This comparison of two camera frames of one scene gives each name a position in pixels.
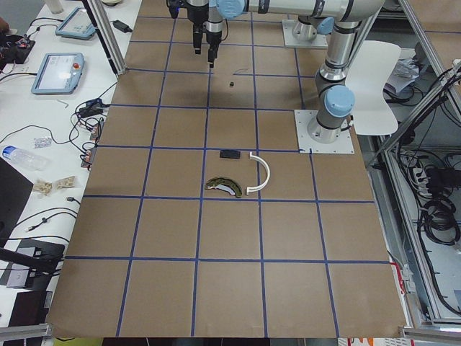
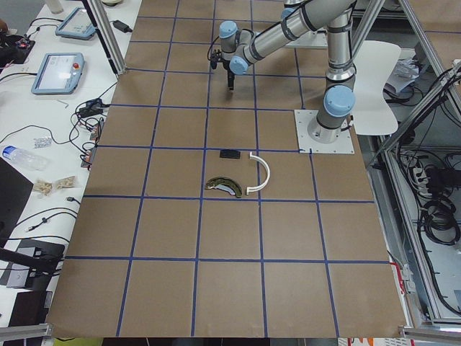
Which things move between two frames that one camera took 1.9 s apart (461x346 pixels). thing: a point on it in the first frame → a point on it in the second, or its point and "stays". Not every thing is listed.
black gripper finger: x=213 y=39 → x=230 y=80
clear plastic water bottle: x=29 y=160 stays
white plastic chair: x=369 y=71 stays
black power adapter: x=121 y=26 stays
